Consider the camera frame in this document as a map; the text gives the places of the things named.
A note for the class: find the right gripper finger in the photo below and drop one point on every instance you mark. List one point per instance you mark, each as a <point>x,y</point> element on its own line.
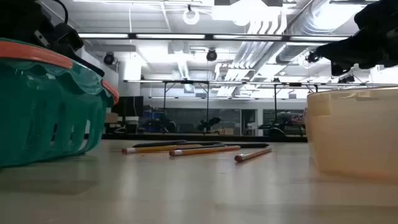
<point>338,68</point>
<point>342,49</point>

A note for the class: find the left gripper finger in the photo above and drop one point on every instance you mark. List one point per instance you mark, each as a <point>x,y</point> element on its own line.
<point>88,65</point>

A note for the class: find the teal plastic basket orange rim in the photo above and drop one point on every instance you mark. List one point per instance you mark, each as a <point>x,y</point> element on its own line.
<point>46,118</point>

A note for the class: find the yellow pencil with eraser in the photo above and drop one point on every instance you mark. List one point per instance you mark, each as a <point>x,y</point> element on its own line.
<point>252,154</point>
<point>202,151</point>
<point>155,149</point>

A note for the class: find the black background robot arm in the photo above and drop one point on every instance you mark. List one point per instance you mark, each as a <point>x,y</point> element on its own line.
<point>275,131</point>
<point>208,124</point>

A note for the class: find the black ceiling dome fixture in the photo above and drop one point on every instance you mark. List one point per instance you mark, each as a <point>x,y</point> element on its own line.
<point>311,57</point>
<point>211,55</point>
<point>109,58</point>

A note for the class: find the black computer monitor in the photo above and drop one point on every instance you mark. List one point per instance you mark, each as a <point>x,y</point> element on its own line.
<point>127,106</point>

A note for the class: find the brown cardboard box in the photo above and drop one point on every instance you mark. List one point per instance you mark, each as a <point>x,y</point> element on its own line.
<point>111,118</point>

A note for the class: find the translucent orange plastic container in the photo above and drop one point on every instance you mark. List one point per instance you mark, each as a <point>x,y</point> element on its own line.
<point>354,133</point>

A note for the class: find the overhead LED light bar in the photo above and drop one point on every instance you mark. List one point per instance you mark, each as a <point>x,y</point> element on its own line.
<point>171,36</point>

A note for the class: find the silver ventilation duct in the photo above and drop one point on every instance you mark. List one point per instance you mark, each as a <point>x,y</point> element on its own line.
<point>311,18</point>

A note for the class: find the black background rig frame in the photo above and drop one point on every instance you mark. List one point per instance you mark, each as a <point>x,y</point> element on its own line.
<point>186,82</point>

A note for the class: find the black table edge frame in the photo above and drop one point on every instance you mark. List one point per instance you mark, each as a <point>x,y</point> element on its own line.
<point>202,138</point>

